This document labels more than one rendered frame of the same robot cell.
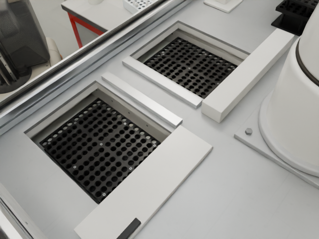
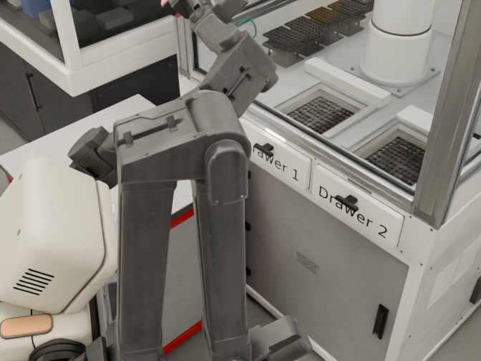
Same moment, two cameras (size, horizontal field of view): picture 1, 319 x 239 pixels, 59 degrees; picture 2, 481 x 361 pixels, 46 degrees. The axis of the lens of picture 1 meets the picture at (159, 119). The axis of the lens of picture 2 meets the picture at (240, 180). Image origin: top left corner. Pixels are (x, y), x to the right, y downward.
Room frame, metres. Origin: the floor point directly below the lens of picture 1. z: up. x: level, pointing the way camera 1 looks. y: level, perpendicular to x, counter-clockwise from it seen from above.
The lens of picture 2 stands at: (0.72, 1.42, 1.95)
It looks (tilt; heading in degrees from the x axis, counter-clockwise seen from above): 41 degrees down; 273
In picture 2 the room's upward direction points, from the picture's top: 1 degrees counter-clockwise
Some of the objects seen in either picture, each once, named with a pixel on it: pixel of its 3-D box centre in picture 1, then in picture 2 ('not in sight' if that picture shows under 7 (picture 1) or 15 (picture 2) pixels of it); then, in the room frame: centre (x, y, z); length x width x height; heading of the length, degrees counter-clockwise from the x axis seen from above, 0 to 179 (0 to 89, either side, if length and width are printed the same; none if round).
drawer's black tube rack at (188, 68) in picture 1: (188, 76); not in sight; (0.57, -0.09, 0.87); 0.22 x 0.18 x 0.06; 45
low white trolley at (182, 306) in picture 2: not in sight; (134, 241); (1.21, -0.02, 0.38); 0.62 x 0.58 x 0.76; 135
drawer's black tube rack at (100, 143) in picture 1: (104, 151); not in sight; (0.34, 0.13, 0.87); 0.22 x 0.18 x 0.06; 45
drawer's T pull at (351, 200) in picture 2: not in sight; (349, 200); (0.50, 0.29, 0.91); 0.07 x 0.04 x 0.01; 135
